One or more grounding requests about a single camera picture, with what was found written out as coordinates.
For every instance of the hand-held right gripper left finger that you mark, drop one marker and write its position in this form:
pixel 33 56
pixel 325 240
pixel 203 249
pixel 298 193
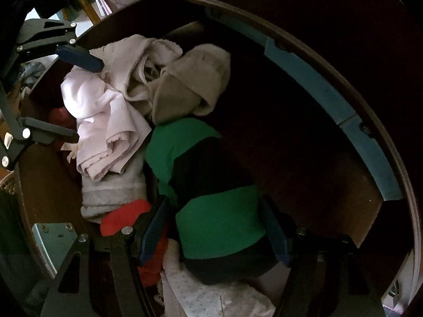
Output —
pixel 155 228

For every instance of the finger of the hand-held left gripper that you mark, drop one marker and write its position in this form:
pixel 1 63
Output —
pixel 49 132
pixel 79 57

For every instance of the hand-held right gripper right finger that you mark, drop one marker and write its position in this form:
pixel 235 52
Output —
pixel 274 231

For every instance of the red underwear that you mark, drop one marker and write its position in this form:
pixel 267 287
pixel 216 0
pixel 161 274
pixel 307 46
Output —
pixel 62 119
pixel 125 216

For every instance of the light pink underwear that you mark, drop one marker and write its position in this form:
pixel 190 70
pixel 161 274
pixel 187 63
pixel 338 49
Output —
pixel 99 115

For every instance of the green black striped underwear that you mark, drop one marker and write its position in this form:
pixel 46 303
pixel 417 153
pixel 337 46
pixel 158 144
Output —
pixel 214 224

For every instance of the white pink dotted underwear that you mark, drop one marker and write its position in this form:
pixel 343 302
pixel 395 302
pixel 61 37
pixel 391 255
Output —
pixel 205 299

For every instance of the wooden drawer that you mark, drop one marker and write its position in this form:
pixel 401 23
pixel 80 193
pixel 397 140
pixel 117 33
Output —
pixel 297 145

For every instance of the grey underwear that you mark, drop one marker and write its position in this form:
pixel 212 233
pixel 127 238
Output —
pixel 195 72

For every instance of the pale grey cloth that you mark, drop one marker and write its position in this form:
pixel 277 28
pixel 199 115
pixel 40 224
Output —
pixel 112 191

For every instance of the woven basket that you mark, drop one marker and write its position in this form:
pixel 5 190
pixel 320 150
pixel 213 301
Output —
pixel 6 185

